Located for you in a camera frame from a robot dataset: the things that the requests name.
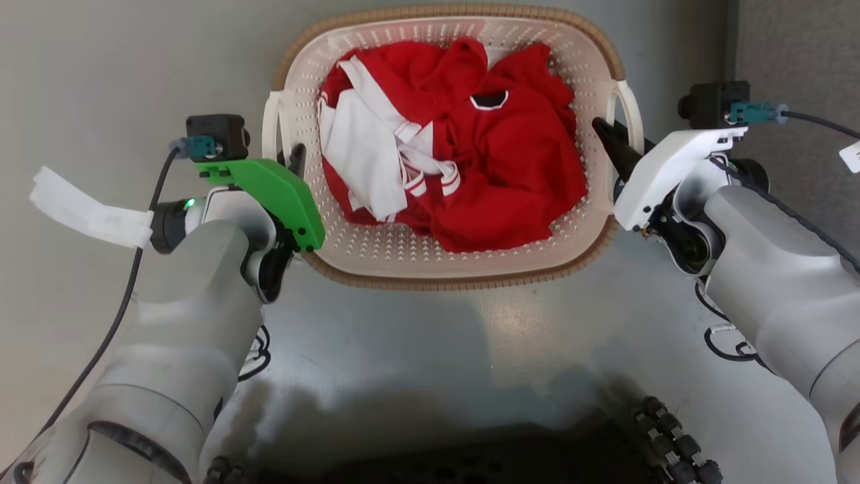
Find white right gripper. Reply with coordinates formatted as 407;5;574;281
592;118;748;275

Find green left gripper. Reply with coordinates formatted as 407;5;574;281
195;143;327;303

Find cream perforated plastic laundry basket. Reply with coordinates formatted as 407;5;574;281
262;3;646;292

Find white garment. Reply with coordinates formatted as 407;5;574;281
318;57;462;223

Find red garment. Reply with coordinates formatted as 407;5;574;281
321;38;589;254

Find grey fabric sofa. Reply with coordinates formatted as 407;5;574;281
726;0;860;253

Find white tape flag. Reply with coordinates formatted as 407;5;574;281
30;166;155;250

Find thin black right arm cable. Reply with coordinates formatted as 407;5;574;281
711;157;860;274

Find black right camera cable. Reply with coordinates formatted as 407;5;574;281
729;101;860;140

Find black camera cable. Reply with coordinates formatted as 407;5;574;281
0;136;220;482
729;101;860;140

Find looped black left arm cable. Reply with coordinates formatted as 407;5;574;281
236;325;273;383

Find looped black arm cable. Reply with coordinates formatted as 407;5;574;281
236;325;273;383
695;281;771;368

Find black left camera cable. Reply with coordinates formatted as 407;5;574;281
0;136;220;482

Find looped black right arm cable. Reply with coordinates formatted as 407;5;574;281
695;281;771;368

